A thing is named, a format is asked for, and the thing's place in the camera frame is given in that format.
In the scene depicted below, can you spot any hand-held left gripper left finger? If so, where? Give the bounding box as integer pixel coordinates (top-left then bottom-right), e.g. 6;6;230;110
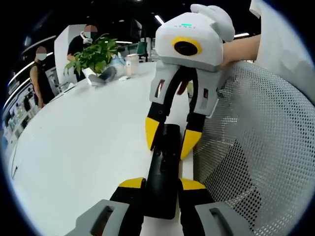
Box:
66;176;148;236

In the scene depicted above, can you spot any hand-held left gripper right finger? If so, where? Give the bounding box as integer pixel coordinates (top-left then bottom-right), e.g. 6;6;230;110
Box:
177;178;256;236

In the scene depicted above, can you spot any black remote control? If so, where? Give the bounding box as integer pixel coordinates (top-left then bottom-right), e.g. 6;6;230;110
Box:
146;124;182;220

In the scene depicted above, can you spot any grey mesh office chair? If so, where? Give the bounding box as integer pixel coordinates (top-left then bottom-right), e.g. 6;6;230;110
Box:
191;60;315;236

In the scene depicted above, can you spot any beige drink bottle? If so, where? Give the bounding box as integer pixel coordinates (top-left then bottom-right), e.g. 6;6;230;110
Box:
125;54;140;76

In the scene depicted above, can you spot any dark grey curved object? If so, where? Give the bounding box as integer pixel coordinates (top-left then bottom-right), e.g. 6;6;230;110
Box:
88;67;118;86

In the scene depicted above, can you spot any person's white shirt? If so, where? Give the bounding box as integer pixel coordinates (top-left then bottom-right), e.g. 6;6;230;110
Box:
250;0;315;89

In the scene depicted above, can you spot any light blue plastic bag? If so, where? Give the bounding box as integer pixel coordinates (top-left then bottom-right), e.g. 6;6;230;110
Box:
110;53;127;71

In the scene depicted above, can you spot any green potted plant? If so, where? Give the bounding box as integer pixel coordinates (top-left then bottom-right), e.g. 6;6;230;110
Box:
63;34;121;79

